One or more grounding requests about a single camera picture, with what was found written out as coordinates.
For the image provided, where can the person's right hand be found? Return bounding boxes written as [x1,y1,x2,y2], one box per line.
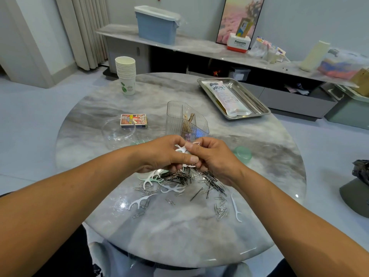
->
[184,137,250,188]

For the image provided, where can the person's left hand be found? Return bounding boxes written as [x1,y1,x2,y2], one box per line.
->
[133,135,203,174]

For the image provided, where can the pile of floss picks and clips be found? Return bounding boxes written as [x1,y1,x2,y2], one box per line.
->
[128,114,243,223]

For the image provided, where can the clear ribbed organizer box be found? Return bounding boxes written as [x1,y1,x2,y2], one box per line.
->
[166,100,210,142]

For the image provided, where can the colourful matchbox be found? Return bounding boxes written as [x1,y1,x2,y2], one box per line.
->
[120,113,148,128]

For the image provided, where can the clear round plastic bowl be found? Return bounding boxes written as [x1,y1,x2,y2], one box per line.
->
[101,117,137,149]

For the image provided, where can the clear printed plastic bag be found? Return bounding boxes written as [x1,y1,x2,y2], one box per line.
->
[207,81,252,118]

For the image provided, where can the metal tray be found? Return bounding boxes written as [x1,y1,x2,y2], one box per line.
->
[196,78,271,120]

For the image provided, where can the group of white paper cups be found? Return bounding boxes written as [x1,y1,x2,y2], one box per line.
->
[115,56,137,96]

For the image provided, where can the person's right forearm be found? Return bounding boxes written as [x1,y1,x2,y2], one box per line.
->
[236,170,369,277]

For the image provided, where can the person's left forearm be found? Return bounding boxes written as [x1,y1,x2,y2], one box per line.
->
[0,150,145,277]

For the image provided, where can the pale green plastic lid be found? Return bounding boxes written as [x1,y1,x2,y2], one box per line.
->
[233,146,253,164]

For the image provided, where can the white box in cabinet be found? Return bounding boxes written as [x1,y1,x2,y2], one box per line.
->
[228,67,251,81]

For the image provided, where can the loose papers in cabinet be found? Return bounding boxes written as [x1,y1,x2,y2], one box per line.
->
[283,83,311,95]

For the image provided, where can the grey cabinet with marble top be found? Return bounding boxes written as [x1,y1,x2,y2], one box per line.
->
[95,23,361,120]

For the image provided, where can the white and red small box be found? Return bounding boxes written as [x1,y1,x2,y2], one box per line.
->
[226,33,251,53]

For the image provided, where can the clear bag of snacks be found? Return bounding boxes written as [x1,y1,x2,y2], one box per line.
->
[248,37,271,58]

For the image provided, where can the blue storage box white lid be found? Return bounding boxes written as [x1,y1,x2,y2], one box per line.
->
[134,5,182,45]

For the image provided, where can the small colourful box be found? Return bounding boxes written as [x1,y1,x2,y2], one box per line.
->
[236,18,253,37]

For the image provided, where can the trash bin with black bag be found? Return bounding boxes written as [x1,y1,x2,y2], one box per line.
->
[339,160,369,218]

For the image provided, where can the grey green storage bin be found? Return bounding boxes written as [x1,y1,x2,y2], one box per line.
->
[322,83,369,130]

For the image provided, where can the cream paper roll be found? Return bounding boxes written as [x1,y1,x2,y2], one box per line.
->
[300,40,331,72]

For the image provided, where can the framed pink picture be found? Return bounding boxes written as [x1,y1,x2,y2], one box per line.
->
[216,0,266,45]

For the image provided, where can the beige curtain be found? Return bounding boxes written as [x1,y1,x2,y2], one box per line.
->
[55,0,110,72]

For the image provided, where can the clear storage box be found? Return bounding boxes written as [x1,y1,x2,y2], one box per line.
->
[318,48,369,80]

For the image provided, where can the cardboard box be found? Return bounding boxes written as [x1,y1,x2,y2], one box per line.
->
[351,68,369,97]

